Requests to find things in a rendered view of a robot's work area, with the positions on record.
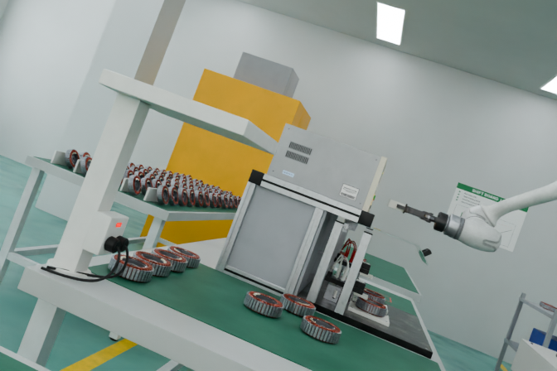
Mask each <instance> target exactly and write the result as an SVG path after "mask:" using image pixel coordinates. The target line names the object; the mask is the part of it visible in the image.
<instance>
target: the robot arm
mask: <svg viewBox="0 0 557 371"><path fill-rule="evenodd" d="M553 200H557V181H555V182H553V183H551V184H549V185H546V186H543V187H541V188H538V189H535V190H531V191H528V192H526V193H523V194H520V195H516V196H513V197H511V198H508V199H505V200H502V201H499V202H497V203H495V204H493V205H478V206H474V207H471V208H468V209H466V210H465V211H464V212H463V213H462V215H461V217H459V216H456V215H454V214H450V215H449V216H448V214H445V213H443V212H439V213H438V216H437V217H435V216H433V214H432V213H428V212H426V211H420V210H417V209H414V208H411V207H409V206H407V204H406V205H404V204H401V203H400V202H397V201H394V200H391V199H389V202H388V204H387V206H389V207H391V208H393V209H396V210H399V211H402V212H403V214H404V212H405V213H408V214H412V215H414V216H417V217H419V218H420V219H422V220H425V221H426V222H428V223H431V222H434V226H433V229H435V230H437V231H439V232H443V234H444V235H447V236H449V237H450V238H452V239H456V240H458V241H460V242H461V243H463V244H465V245H467V246H468V247H471V248H475V249H477V250H481V251H484V252H495V251H496V250H497V249H498V248H499V247H500V244H501V233H500V232H498V231H497V230H496V229H494V227H495V226H496V222H497V221H498V220H499V219H500V218H501V217H502V216H503V215H505V214H508V213H510V212H512V211H515V210H520V209H524V208H527V207H531V206H534V205H540V204H544V203H547V202H551V201H553Z"/></svg>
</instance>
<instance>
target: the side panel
mask: <svg viewBox="0 0 557 371"><path fill-rule="evenodd" d="M324 211H325V210H321V209H319V208H317V207H314V206H312V205H308V204H306V203H303V202H302V201H299V200H295V199H293V198H290V197H288V196H286V195H282V194H279V193H278V192H275V191H272V190H269V189H267V188H264V187H262V186H259V185H256V184H254V183H251V182H249V181H248V183H247V186H246V187H245V192H244V194H243V196H242V199H241V201H240V205H239V207H238V209H237V211H236V214H235V217H234V220H233V223H232V225H231V227H230V231H229V233H228V236H227V238H226V241H225V244H224V247H223V248H222V251H221V254H220V257H219V260H218V262H217V264H216V268H215V270H218V271H220V272H223V273H225V274H228V275H230V276H232V277H235V278H237V279H240V280H241V281H244V282H247V283H249V284H251V285H254V286H256V287H259V288H261V289H263V290H265V291H267V292H271V293H273V294H275V295H277V296H282V295H283V294H285V293H286V294H287V293H288V294H292V295H293V294H294V291H295V289H296V286H297V284H298V280H299V278H300V276H301V273H302V270H303V267H304V264H305V262H306V260H307V257H308V254H309V251H310V248H311V247H312V242H313V240H314V238H315V235H316V233H317V229H318V227H319V224H320V222H321V220H322V216H323V214H324Z"/></svg>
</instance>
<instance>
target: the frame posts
mask: <svg viewBox="0 0 557 371"><path fill-rule="evenodd" d="M346 221H347V219H345V221H344V223H346ZM344 223H342V222H340V221H338V220H336V221H335V224H334V226H333V228H332V232H331V234H330V237H329V239H328V241H327V246H326V247H325V250H324V253H323V255H322V259H321V262H320V263H319V266H318V269H317V272H316V275H315V277H314V279H313V282H312V285H311V288H310V290H309V293H308V297H307V299H306V300H307V301H311V302H312V303H315V301H316V299H317V295H318V293H319V291H320V288H321V286H322V282H323V279H324V278H325V276H326V275H327V272H328V271H331V268H330V267H333V265H334V263H335V262H334V259H335V257H336V256H337V254H338V253H340V250H341V249H342V246H343V244H344V241H345V239H346V235H347V233H348V230H349V229H348V230H347V231H346V233H345V232H342V228H343V226H344ZM367 230H369V231H370V232H369V233H368V232H367ZM372 231H373V229H370V228H367V227H366V231H364V233H363V235H362V237H361V241H360V244H359V246H358V249H357V251H356V255H355V257H354V259H353V262H352V265H351V268H350V271H349V273H348V275H347V278H346V281H345V284H344V287H343V289H342V291H341V295H340V297H339V300H338V303H337V306H336V309H335V312H336V313H340V314H341V315H343V313H344V310H345V309H346V304H347V302H348V300H349V297H350V295H351V291H352V288H353V287H354V284H355V281H356V278H357V275H358V273H359V271H360V268H361V264H362V262H363V259H364V257H365V255H366V250H367V249H368V246H369V243H370V241H371V237H372V235H373V234H372Z"/></svg>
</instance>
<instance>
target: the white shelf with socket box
mask: <svg viewBox="0 0 557 371"><path fill-rule="evenodd" d="M99 84H102V85H103V86H105V87H107V88H109V89H112V90H113V91H115V92H118V94H117V97H116V99H115V101H114V105H113V107H112V109H111V112H110V114H109V117H108V120H107V123H106V124H105V127H104V131H103V133H102V135H101V138H100V140H99V143H98V146H97V148H96V150H95V153H94V156H93V158H92V161H91V163H90V167H89V169H88V171H87V174H86V176H85V179H84V182H83V184H82V186H81V189H80V193H79V194H78V197H77V199H76V202H75V205H74V208H73V210H72V212H71V215H70V218H69V220H68V223H67V225H66V227H65V231H64V233H63V235H62V238H61V241H60V244H59V246H58V249H57V250H56V255H55V257H54V258H51V259H48V261H47V263H46V267H41V269H42V270H45V271H47V272H51V273H54V274H56V275H58V276H62V277H66V278H69V279H73V280H76V281H81V282H99V281H102V280H104V279H106V278H107V279H109V278H114V277H117V276H119V275H120V274H121V273H122V272H123V271H124V269H125V268H126V266H127V263H128V239H127V238H125V237H123V233H124V230H125V228H126V225H127V222H128V219H129V217H127V216H125V215H123V214H120V213H117V212H115V211H110V210H111V207H112V204H113V202H114V199H115V196H116V195H117V192H118V189H119V186H120V184H121V181H122V179H123V177H124V173H125V171H126V168H127V166H128V163H129V160H130V157H131V156H132V153H133V149H134V147H135V145H136V142H137V140H138V136H139V134H140V132H141V130H142V127H143V124H144V121H145V119H146V117H147V115H148V110H149V109H150V108H151V109H153V110H155V111H157V112H159V113H161V114H164V115H167V116H169V117H171V118H175V119H177V120H180V121H183V122H185V123H189V124H191V125H193V126H196V127H199V128H202V129H205V130H207V131H210V132H212V133H216V134H218V135H221V136H223V137H227V138H229V139H232V140H234V141H237V142H241V143H243V144H245V145H248V146H250V147H254V148H257V149H259V150H261V151H264V152H267V153H270V154H273V155H275V153H276V151H277V149H278V146H279V143H278V142H276V141H275V140H273V139H272V138H271V137H270V136H269V135H268V134H266V133H265V132H263V131H262V130H261V129H260V128H258V127H257V126H255V125H254V124H253V123H252V122H250V121H249V120H248V119H245V118H241V117H238V116H236V115H234V114H231V113H227V112H225V111H222V110H219V109H217V108H213V107H211V106H208V105H205V104H202V103H199V102H197V101H194V100H192V99H188V98H185V97H182V96H181V95H178V94H174V93H171V92H169V91H166V90H164V89H159V88H158V87H155V86H152V85H150V84H146V83H144V82H141V81H138V80H136V79H132V78H129V77H127V76H125V75H121V74H118V73H115V72H113V71H111V70H106V69H103V71H102V74H101V76H100V78H99ZM125 250H126V259H125V263H124V266H123V267H122V269H121V270H120V271H119V272H118V273H117V274H115V275H112V276H110V275H111V274H112V273H113V272H114V271H115V269H116V267H117V266H118V265H119V260H120V255H121V253H120V252H123V251H125ZM117 251H118V258H117V262H116V263H115V265H114V268H113V269H112V270H111V272H110V273H109V274H107V275H106V276H101V275H94V274H91V271H90V270H89V269H88V267H89V265H90V261H91V258H92V257H93V254H95V255H102V254H108V253H116V252H117ZM88 277H97V278H98V279H84V278H88Z"/></svg>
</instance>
